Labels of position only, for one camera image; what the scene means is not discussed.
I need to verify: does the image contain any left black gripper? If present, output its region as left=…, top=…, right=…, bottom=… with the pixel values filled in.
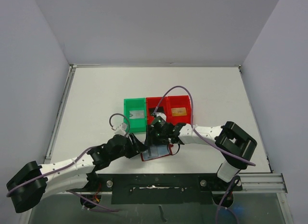
left=110, top=133, right=148, bottom=161

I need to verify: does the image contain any red leather card holder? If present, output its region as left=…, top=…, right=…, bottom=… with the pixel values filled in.
left=140, top=144, right=173, bottom=161

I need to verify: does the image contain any green plastic bin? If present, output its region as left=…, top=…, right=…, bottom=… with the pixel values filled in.
left=124, top=98, right=147, bottom=133

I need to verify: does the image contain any red bin with black card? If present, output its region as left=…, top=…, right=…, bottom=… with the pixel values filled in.
left=146, top=97, right=168, bottom=125

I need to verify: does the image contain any red bin with gold card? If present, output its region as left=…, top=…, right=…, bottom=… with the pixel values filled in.
left=167, top=95, right=192, bottom=125

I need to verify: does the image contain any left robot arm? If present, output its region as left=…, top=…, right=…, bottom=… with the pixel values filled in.
left=6, top=133, right=147, bottom=213

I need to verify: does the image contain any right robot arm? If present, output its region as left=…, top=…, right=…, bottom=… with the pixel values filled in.
left=145, top=116, right=257, bottom=190

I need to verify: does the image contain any silver credit card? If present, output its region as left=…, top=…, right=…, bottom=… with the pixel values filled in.
left=129, top=110, right=146, bottom=119

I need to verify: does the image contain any black credit card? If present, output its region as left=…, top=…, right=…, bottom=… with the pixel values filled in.
left=148, top=107, right=165, bottom=114

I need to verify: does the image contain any gold credit card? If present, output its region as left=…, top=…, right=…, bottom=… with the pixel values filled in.
left=171, top=107, right=187, bottom=117

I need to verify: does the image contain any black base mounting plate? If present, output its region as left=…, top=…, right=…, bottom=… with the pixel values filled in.
left=69, top=173, right=243, bottom=205

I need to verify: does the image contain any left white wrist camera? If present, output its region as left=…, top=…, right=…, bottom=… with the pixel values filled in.
left=113, top=122, right=128, bottom=136

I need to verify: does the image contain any aluminium front rail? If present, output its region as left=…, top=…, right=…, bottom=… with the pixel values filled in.
left=239, top=173, right=288, bottom=193

